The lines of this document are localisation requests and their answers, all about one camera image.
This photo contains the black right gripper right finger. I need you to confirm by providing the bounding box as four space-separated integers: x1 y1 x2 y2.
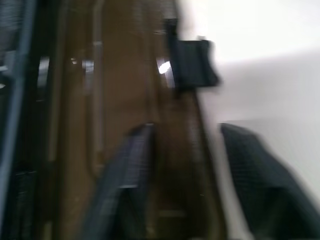
219 123 320 240

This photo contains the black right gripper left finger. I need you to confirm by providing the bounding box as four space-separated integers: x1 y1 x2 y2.
81 123 155 240

